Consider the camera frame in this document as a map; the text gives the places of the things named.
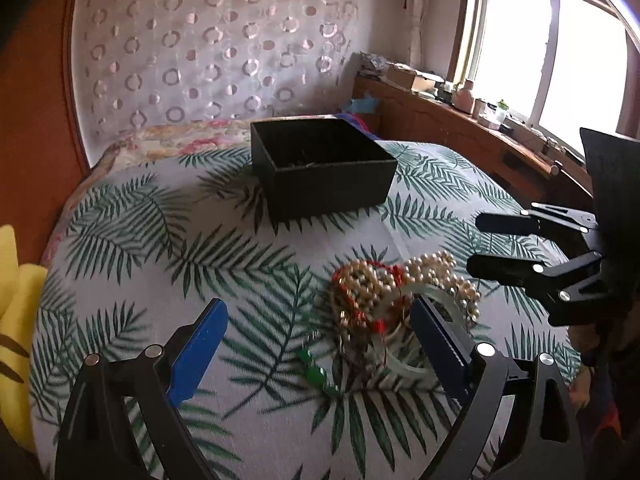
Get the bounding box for circle pattern wall curtain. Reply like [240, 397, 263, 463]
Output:
[74, 0, 358, 141]

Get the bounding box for palm leaf print cloth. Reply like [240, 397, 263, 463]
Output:
[30, 142, 563, 479]

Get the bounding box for blue tissue pack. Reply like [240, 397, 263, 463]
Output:
[341, 93, 381, 115]

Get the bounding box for yellow plush toy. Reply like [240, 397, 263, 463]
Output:
[0, 224, 48, 453]

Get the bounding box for wooden sideboard cabinet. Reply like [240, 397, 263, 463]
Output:
[352, 76, 594, 212]

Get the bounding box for pale jade bangle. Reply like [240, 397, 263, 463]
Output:
[371, 282, 469, 380]

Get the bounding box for black square jewelry box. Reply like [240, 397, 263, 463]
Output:
[250, 117, 398, 222]

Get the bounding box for white pearl necklace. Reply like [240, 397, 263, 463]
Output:
[331, 249, 483, 331]

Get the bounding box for green bead bracelet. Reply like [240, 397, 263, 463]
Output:
[297, 346, 342, 400]

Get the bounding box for window with wooden frame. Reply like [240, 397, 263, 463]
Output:
[447, 0, 639, 156]

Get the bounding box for floral bedspread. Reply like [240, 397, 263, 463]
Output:
[39, 119, 250, 269]

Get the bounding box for pink bottle on sideboard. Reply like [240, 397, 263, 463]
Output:
[451, 79, 475, 115]

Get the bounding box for dark blue blanket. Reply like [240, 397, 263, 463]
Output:
[334, 113, 380, 141]

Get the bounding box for wooden wardrobe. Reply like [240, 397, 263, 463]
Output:
[1, 0, 89, 263]

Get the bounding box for cardboard box on sideboard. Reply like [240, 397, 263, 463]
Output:
[385, 63, 444, 93]

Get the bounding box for red cord bracelet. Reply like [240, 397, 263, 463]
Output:
[330, 260, 409, 336]

